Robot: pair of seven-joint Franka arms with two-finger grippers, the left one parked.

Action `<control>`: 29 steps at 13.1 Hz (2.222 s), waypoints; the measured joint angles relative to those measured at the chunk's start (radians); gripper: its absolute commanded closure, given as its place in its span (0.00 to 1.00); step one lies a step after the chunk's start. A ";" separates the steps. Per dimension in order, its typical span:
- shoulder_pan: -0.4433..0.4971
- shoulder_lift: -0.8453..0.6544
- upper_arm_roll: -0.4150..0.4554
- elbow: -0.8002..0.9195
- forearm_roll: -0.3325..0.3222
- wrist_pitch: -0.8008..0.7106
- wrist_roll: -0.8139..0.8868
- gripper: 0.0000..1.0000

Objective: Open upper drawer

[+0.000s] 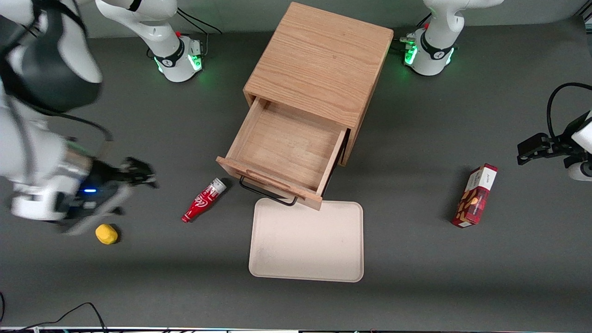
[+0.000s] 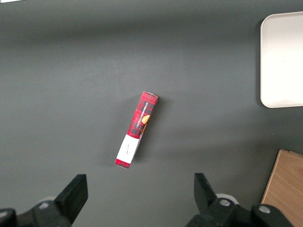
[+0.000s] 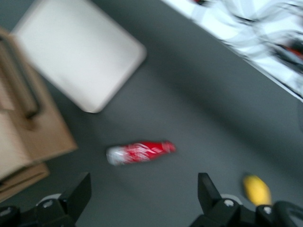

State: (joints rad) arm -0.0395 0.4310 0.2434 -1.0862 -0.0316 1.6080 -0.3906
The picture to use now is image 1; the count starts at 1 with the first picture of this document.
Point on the red cola bottle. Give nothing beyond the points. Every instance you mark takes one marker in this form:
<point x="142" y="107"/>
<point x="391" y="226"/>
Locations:
<point x="203" y="201"/>

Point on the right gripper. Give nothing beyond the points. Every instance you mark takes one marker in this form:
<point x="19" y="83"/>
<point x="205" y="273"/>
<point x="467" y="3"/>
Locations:
<point x="105" y="175"/>

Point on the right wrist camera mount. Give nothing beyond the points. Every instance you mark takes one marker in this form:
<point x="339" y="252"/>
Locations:
<point x="106" y="203"/>

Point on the dark aluminium frame rail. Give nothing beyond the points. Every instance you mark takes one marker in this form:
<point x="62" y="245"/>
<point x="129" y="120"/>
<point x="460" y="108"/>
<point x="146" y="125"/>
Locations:
<point x="587" y="17"/>

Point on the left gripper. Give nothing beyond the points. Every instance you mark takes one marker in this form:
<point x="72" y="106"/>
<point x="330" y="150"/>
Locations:
<point x="561" y="140"/>

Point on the wooden drawer cabinet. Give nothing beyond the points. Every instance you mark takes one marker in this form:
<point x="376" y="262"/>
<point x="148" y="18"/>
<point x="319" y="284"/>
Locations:
<point x="323" y="55"/>

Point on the wooden drawer with notched lip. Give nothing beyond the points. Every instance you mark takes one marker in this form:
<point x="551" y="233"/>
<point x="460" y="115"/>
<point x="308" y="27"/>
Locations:
<point x="282" y="143"/>

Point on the beige plastic tray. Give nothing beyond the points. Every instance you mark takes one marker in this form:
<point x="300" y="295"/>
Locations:
<point x="305" y="245"/>

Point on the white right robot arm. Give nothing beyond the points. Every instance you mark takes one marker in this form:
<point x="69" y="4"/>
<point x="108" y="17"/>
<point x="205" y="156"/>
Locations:
<point x="152" y="27"/>

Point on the yellow lemon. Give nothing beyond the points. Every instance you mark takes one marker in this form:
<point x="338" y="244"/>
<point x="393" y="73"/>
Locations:
<point x="106" y="234"/>

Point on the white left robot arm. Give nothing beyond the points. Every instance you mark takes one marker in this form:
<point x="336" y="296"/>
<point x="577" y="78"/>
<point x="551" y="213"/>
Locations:
<point x="437" y="51"/>

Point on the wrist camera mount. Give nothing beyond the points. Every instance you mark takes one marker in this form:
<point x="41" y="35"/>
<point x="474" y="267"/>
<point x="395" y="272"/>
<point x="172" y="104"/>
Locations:
<point x="562" y="145"/>
<point x="106" y="203"/>

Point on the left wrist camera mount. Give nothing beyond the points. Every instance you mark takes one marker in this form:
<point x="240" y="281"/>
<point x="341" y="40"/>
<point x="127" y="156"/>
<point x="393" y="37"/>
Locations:
<point x="562" y="145"/>

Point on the red cracker box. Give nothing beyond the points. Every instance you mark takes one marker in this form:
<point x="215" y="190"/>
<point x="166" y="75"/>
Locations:
<point x="474" y="199"/>

